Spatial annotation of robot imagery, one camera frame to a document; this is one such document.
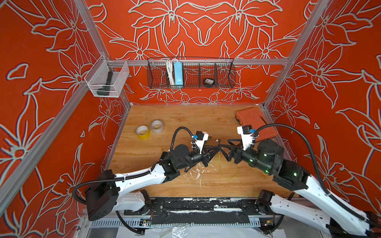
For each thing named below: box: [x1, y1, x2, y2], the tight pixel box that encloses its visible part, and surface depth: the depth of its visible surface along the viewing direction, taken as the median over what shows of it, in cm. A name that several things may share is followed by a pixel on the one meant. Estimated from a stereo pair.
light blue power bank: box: [173, 61, 184, 86], surface depth 91 cm
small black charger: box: [203, 78, 215, 85], surface depth 97 cm
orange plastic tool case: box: [235, 107, 279, 143], surface depth 108 cm
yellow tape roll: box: [136, 124, 151, 140], surface depth 104 cm
